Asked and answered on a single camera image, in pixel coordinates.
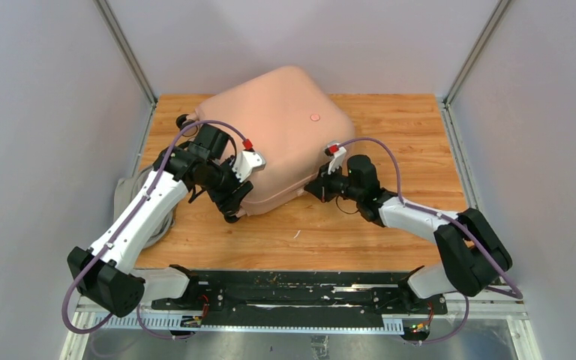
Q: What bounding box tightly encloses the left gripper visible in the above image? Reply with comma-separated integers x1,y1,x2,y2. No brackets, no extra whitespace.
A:
202,155,254,212

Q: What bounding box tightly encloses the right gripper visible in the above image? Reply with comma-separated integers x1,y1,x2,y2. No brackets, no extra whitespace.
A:
304,161,362,204

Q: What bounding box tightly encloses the pink hard-shell suitcase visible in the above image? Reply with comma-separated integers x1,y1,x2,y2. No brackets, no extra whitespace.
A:
177,65,356,223

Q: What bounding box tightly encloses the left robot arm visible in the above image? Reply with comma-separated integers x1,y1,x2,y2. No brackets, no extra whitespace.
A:
67,120,266,317

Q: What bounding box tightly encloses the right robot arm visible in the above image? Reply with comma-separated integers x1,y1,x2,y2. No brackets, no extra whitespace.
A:
304,154,513,314

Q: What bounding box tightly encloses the grey cloth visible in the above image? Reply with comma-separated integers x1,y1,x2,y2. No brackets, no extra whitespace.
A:
112,166,177,250

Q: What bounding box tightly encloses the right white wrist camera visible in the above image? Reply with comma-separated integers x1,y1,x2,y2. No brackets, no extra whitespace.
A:
324,142,347,175

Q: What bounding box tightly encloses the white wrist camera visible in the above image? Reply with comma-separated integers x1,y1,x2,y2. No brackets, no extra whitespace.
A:
232,139,266,183
324,142,347,175

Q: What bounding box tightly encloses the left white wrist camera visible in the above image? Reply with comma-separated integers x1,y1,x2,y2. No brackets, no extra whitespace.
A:
232,139,266,183

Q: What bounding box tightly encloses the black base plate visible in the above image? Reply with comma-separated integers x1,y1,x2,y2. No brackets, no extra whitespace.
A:
103,268,500,329

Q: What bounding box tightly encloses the aluminium frame rail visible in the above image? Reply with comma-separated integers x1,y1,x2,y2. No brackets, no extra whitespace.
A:
61,271,542,359

